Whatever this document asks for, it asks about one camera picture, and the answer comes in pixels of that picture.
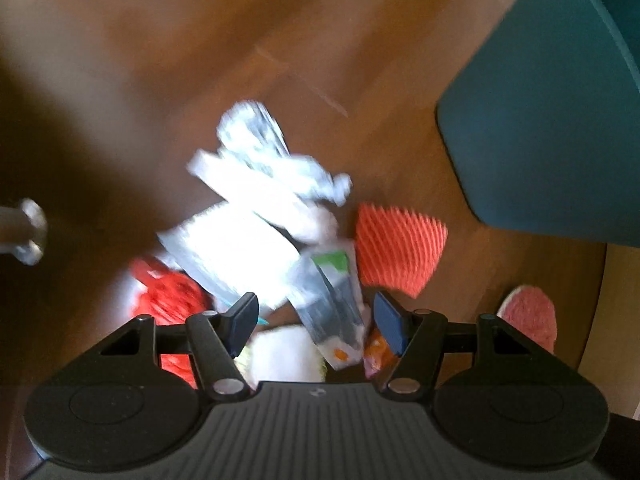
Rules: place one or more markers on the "orange foam fruit net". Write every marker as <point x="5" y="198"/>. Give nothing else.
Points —
<point x="400" y="245"/>

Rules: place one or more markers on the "white tissue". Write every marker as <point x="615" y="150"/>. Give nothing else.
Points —
<point x="285" y="356"/>

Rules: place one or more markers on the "teal plastic bin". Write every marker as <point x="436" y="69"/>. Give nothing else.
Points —
<point x="540" y="110"/>

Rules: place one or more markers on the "metal furniture foot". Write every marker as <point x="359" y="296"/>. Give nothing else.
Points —
<point x="30" y="230"/>

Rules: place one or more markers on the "pink round sponge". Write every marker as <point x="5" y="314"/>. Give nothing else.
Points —
<point x="532" y="316"/>

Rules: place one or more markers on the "small orange snack wrapper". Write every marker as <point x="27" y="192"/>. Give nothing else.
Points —
<point x="376" y="351"/>

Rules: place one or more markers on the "silver wrapper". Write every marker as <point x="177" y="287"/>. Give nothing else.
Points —
<point x="255" y="135"/>

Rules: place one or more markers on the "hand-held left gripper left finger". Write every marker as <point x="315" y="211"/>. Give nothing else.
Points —
<point x="244" y="321"/>

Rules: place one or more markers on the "green label packet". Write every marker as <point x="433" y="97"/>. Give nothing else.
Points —
<point x="325" y="302"/>

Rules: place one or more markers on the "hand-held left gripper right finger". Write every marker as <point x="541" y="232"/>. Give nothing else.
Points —
<point x="387" y="321"/>

